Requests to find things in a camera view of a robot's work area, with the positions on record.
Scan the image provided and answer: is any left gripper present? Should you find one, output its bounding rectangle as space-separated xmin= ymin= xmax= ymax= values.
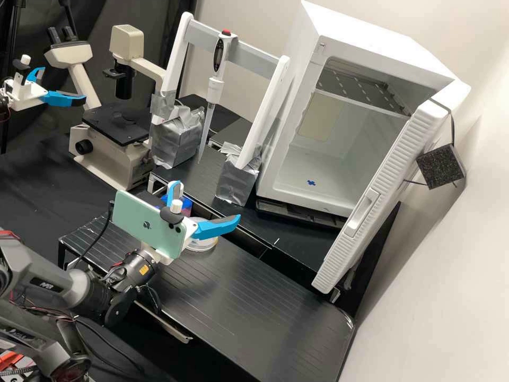
xmin=9 ymin=66 xmax=88 ymax=111

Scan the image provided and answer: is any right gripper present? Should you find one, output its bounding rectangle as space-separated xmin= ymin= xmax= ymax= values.
xmin=150 ymin=179 xmax=242 ymax=265

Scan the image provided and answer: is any petri dish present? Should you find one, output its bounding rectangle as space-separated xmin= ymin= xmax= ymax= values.
xmin=186 ymin=235 xmax=219 ymax=253

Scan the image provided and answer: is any white incubator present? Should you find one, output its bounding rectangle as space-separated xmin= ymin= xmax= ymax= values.
xmin=254 ymin=0 xmax=457 ymax=219

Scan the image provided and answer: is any incubator door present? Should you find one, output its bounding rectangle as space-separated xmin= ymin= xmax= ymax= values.
xmin=311 ymin=79 xmax=473 ymax=296

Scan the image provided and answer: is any left phone holder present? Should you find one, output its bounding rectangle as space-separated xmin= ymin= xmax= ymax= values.
xmin=12 ymin=54 xmax=32 ymax=86

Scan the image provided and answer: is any cream microscope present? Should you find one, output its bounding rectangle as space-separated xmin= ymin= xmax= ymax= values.
xmin=42 ymin=24 xmax=168 ymax=192

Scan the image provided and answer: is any white pipette stand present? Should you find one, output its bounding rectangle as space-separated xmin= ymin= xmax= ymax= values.
xmin=150 ymin=11 xmax=292 ymax=206

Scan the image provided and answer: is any pipette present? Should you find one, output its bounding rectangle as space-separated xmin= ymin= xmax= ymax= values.
xmin=197 ymin=29 xmax=239 ymax=164

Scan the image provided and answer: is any right wrist camera phone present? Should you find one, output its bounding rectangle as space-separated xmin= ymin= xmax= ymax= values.
xmin=111 ymin=189 xmax=189 ymax=255

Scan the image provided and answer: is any black cable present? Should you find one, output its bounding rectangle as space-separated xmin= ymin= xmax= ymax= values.
xmin=72 ymin=201 xmax=116 ymax=272

